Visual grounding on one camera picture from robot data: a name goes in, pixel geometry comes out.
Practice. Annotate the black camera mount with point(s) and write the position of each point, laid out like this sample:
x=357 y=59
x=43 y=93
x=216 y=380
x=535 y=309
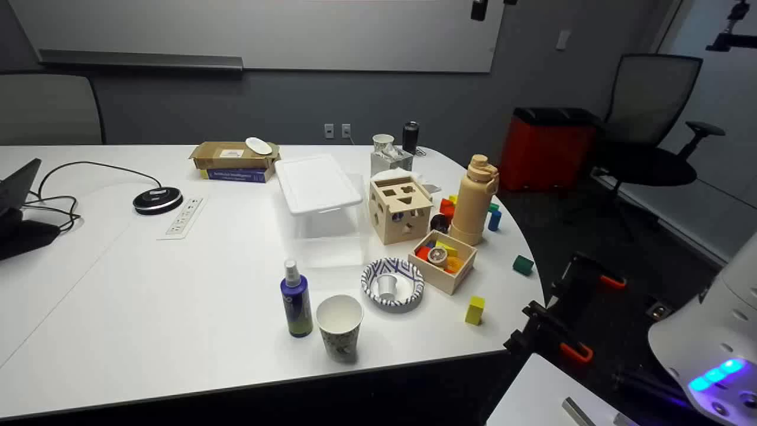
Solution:
x=733 y=35

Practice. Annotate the green wooden block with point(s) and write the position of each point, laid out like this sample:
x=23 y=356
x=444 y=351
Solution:
x=523 y=266

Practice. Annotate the white paper cup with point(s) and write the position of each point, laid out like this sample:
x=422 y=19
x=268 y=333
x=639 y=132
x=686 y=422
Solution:
x=338 y=332

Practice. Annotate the clear container with white lid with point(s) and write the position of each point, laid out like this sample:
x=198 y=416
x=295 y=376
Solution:
x=315 y=190

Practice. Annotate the black can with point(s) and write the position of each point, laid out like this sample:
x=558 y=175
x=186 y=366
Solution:
x=410 y=138

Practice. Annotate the purple spray bottle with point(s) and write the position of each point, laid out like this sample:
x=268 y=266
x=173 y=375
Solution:
x=295 y=309

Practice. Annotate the wooden shape sorter box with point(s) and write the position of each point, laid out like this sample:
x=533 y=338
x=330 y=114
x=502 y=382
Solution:
x=397 y=209

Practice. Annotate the white power strip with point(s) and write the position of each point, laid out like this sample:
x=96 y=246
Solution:
x=180 y=217

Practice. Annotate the red wooden block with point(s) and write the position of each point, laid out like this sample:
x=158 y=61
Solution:
x=444 y=207

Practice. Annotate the small wooden tray with pieces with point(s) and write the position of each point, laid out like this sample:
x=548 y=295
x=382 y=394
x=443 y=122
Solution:
x=440 y=262

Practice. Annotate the red bin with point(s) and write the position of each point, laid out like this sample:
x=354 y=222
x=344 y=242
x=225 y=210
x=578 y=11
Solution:
x=545 y=153

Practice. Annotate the metal cylinder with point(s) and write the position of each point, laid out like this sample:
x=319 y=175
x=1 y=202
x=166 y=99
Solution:
x=578 y=413

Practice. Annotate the wall outlet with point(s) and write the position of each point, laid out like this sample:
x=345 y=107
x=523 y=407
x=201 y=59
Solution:
x=345 y=130
x=330 y=130

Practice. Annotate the white board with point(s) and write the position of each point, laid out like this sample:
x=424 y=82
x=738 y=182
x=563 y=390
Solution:
x=535 y=394

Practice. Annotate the small white cup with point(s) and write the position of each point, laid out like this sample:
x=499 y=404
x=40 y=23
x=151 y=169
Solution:
x=385 y=287

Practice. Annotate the whiteboard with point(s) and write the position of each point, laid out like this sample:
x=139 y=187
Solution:
x=275 y=32

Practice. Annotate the glass jar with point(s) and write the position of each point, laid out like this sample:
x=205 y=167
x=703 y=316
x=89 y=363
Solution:
x=385 y=153

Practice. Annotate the black laptop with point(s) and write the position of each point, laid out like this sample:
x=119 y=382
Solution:
x=18 y=232

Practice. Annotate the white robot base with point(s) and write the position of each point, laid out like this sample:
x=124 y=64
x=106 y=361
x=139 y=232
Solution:
x=717 y=338

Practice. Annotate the black round puck device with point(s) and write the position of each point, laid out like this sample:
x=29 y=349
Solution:
x=157 y=200

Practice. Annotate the white oval object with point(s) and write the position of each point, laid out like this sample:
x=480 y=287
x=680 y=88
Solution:
x=259 y=145

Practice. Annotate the yellow wooden block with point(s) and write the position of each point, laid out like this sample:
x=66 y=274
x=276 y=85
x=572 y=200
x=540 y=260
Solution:
x=473 y=310

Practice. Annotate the grey chair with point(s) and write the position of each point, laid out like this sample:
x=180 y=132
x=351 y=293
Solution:
x=48 y=109

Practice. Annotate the blue patterned paper plate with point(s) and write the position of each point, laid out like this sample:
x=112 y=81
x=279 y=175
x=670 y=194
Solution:
x=404 y=291

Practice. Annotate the black orange clamp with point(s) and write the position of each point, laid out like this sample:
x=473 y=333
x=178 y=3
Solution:
x=546 y=333
x=581 y=280

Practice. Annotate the dark wooden block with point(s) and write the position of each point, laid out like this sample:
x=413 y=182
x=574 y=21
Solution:
x=438 y=222

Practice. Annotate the black mesh office chair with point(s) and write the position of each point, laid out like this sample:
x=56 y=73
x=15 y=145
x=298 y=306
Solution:
x=645 y=119

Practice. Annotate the white light switch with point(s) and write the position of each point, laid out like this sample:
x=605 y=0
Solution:
x=563 y=41

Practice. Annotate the flat cardboard box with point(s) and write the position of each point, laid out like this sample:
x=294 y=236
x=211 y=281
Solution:
x=225 y=153

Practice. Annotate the blue flat box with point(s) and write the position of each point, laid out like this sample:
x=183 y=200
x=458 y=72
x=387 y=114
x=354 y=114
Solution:
x=237 y=172

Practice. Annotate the blue wooden block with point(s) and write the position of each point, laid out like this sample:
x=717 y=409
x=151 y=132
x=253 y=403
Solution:
x=494 y=217

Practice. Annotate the tan water bottle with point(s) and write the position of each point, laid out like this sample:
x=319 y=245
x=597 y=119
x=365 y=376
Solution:
x=473 y=204

